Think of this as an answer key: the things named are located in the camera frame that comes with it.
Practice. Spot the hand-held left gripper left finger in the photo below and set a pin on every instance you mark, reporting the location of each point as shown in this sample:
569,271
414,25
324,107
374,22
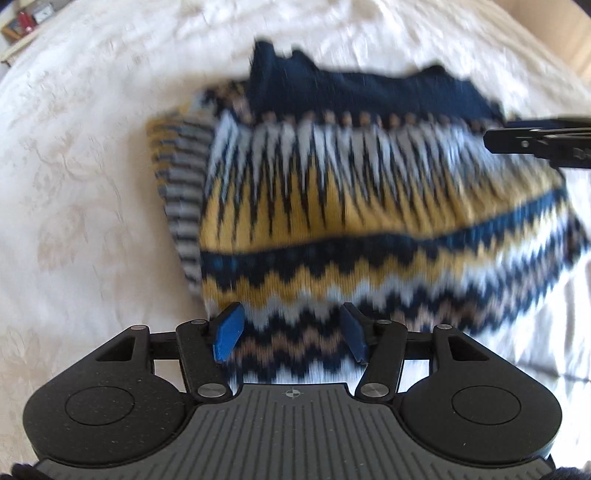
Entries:
228,334

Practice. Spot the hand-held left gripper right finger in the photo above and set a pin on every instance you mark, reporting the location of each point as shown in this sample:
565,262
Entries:
354,337

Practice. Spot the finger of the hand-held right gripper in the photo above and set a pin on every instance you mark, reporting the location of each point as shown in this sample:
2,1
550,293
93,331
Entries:
549,123
521,144

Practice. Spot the navy yellow white patterned sweater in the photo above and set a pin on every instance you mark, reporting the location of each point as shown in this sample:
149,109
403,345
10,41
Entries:
360,198

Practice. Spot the white embroidered bedspread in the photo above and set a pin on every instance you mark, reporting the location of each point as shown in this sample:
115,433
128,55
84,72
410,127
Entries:
83,184

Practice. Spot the small white clock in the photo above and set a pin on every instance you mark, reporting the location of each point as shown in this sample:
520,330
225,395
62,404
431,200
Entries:
44,12

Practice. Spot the wooden picture frame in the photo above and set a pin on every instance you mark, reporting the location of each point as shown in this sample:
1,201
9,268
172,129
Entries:
18,28

